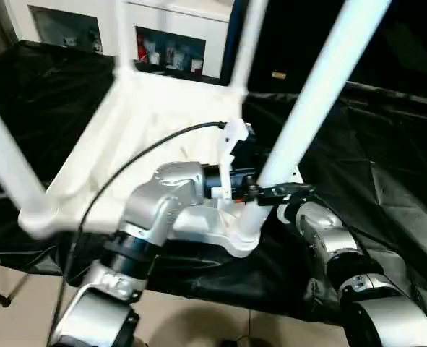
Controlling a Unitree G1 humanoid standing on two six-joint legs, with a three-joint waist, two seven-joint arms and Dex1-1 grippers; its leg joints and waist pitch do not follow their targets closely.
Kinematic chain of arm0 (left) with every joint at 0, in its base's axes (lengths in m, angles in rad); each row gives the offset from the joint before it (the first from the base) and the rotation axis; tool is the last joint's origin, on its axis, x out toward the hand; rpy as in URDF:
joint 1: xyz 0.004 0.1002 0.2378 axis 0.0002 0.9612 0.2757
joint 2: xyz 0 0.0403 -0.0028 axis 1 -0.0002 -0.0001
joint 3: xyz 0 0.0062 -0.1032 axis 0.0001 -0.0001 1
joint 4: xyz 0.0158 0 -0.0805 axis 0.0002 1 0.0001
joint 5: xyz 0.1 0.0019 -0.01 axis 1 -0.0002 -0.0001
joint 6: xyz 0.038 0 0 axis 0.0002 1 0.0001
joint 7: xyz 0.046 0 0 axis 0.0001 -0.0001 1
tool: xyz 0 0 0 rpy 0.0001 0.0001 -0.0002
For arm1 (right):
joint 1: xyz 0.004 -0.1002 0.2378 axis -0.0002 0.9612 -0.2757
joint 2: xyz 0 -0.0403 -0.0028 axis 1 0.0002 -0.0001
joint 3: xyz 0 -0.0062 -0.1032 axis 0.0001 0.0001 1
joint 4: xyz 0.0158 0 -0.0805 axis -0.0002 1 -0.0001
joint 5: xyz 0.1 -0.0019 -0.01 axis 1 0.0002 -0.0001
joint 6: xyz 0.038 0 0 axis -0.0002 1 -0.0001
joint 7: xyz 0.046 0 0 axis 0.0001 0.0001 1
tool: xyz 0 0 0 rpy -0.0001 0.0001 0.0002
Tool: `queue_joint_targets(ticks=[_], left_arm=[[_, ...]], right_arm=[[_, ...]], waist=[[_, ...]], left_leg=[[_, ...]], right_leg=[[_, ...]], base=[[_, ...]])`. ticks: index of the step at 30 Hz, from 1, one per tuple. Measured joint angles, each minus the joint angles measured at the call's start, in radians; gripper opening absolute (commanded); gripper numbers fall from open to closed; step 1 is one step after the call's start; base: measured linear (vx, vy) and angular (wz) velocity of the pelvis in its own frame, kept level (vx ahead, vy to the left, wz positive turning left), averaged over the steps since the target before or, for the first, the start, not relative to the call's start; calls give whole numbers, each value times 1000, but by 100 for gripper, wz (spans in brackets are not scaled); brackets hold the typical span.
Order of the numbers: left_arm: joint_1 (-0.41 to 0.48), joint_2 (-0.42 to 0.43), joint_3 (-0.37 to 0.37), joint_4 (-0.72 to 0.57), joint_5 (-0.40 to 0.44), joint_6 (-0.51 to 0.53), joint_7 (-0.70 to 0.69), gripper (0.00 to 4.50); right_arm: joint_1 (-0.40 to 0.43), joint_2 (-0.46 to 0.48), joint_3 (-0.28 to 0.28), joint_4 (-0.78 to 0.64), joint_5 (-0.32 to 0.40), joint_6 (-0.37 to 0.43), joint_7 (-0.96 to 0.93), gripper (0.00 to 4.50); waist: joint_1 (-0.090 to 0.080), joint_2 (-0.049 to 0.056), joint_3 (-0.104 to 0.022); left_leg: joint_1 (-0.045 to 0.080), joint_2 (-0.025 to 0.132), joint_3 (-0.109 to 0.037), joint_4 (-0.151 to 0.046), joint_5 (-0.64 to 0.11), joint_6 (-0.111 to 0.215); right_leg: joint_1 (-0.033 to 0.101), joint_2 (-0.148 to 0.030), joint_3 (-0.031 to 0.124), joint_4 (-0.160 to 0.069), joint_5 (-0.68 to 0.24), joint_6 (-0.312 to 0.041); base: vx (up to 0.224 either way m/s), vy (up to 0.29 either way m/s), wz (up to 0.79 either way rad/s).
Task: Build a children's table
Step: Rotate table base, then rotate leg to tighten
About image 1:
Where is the black right robot foot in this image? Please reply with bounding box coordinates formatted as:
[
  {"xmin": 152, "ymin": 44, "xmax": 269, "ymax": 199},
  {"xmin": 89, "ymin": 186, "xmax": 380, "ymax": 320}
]
[{"xmin": 220, "ymin": 334, "xmax": 261, "ymax": 347}]

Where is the white glass-door cabinet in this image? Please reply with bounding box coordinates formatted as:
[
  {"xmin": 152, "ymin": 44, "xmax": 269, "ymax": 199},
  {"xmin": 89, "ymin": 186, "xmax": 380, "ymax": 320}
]
[{"xmin": 9, "ymin": 0, "xmax": 236, "ymax": 80}]

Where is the black metal stand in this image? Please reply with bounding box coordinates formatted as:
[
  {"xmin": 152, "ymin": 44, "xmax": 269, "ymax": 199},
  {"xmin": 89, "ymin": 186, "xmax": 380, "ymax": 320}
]
[{"xmin": 0, "ymin": 274, "xmax": 30, "ymax": 308}]

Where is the white plastic table top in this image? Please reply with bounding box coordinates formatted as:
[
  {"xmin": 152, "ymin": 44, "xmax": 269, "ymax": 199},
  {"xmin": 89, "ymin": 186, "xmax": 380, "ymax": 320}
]
[{"xmin": 17, "ymin": 70, "xmax": 303, "ymax": 260}]

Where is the black left wrist camera cable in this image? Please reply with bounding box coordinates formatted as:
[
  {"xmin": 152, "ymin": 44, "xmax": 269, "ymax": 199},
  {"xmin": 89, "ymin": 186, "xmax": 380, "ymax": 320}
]
[{"xmin": 48, "ymin": 121, "xmax": 232, "ymax": 344}]

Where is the dark blue hanging cloth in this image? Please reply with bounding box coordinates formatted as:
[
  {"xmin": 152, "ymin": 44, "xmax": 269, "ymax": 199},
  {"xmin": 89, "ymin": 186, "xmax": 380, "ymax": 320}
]
[{"xmin": 223, "ymin": 0, "xmax": 243, "ymax": 82}]

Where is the white blue carton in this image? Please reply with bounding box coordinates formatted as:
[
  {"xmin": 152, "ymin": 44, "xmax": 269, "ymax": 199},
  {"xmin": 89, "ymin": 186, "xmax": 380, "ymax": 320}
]
[{"xmin": 165, "ymin": 42, "xmax": 184, "ymax": 69}]

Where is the white plastic table leg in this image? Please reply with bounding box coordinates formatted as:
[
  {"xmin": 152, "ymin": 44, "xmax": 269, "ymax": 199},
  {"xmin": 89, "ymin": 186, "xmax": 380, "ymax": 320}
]
[
  {"xmin": 113, "ymin": 0, "xmax": 137, "ymax": 75},
  {"xmin": 0, "ymin": 85, "xmax": 51, "ymax": 225},
  {"xmin": 229, "ymin": 0, "xmax": 270, "ymax": 91},
  {"xmin": 240, "ymin": 0, "xmax": 393, "ymax": 250}
]

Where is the black metal rod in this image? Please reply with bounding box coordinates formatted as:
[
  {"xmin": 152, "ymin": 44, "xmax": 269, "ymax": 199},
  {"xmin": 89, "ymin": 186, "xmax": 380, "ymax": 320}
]
[{"xmin": 342, "ymin": 82, "xmax": 427, "ymax": 120}]

